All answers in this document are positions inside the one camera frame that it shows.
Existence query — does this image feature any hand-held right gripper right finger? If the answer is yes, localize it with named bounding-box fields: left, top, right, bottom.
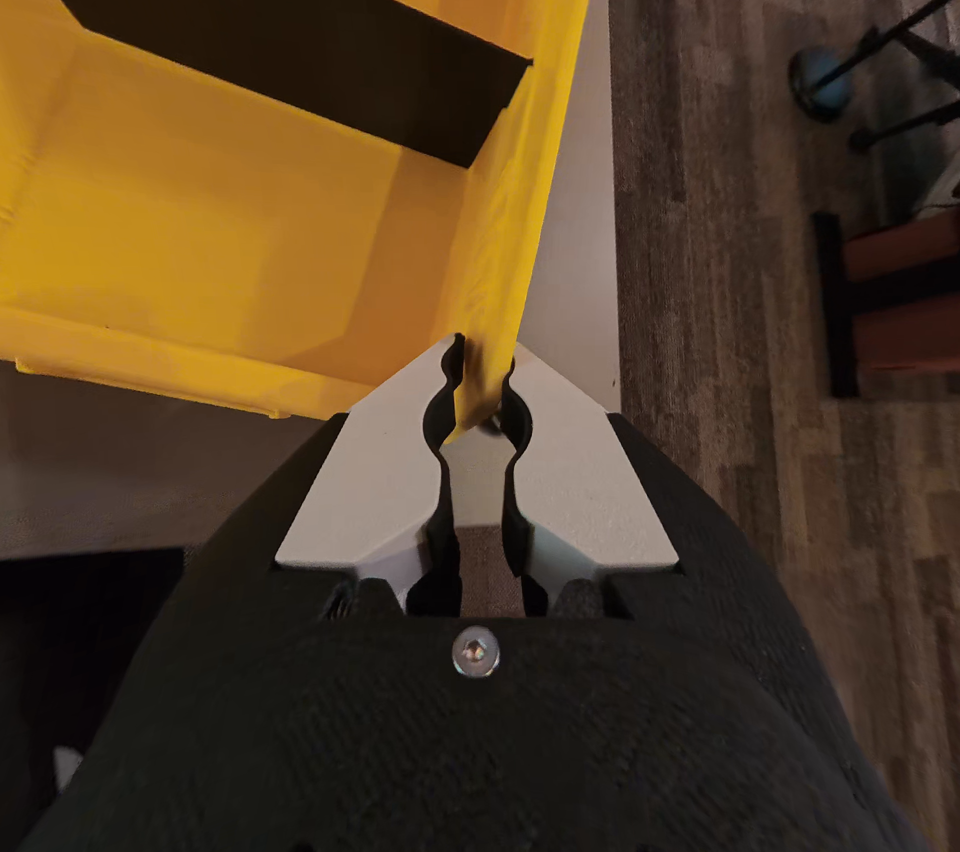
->
left=498, top=344, right=682, bottom=617

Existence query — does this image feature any yellow plastic bin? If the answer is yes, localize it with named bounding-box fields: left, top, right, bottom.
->
left=0, top=0, right=610, bottom=447

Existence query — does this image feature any black tripod stand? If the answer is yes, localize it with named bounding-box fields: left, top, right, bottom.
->
left=787, top=0, right=960, bottom=152

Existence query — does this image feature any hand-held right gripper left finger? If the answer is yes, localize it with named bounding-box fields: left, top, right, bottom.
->
left=276, top=333, right=468, bottom=617

